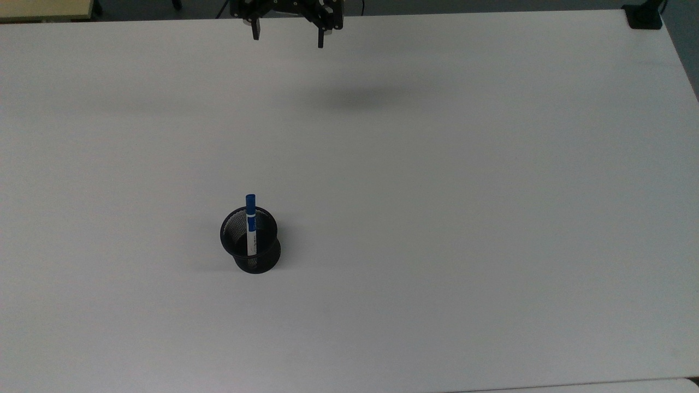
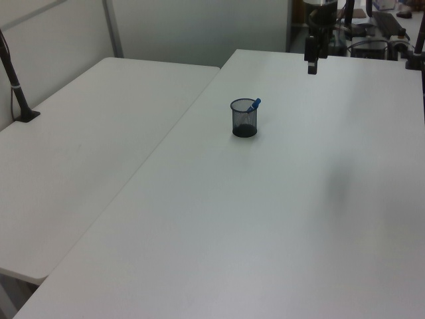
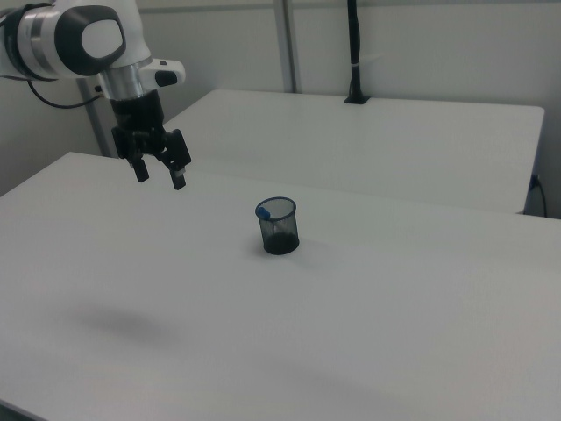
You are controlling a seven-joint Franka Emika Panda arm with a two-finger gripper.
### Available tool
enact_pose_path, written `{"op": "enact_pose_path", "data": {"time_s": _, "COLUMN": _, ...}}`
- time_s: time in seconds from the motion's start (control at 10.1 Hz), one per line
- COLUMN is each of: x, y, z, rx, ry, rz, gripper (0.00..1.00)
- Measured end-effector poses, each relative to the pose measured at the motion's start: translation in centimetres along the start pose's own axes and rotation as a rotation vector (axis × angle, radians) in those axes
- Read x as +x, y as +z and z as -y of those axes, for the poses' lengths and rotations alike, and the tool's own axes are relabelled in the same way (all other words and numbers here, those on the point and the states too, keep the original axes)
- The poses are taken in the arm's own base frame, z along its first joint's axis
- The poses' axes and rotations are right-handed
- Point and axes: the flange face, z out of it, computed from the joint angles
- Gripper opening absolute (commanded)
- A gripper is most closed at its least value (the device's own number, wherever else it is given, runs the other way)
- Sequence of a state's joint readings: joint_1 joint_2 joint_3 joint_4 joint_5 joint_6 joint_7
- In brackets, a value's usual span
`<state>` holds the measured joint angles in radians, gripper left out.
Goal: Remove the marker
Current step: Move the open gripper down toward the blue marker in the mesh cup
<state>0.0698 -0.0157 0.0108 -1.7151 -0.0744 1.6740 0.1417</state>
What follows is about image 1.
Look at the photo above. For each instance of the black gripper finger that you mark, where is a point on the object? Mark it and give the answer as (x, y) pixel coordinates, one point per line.
(321, 38)
(255, 30)

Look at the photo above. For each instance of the robot gripper body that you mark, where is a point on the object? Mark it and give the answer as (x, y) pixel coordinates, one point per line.
(284, 5)

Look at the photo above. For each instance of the blue and white marker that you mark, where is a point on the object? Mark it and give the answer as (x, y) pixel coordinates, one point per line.
(251, 224)

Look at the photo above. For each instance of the light wooden table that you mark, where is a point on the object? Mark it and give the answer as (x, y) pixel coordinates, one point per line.
(38, 8)

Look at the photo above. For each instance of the black mesh pen cup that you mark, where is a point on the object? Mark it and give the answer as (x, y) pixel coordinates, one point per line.
(256, 262)

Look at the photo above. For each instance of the black table clamp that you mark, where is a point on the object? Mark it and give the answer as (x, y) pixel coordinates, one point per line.
(644, 16)

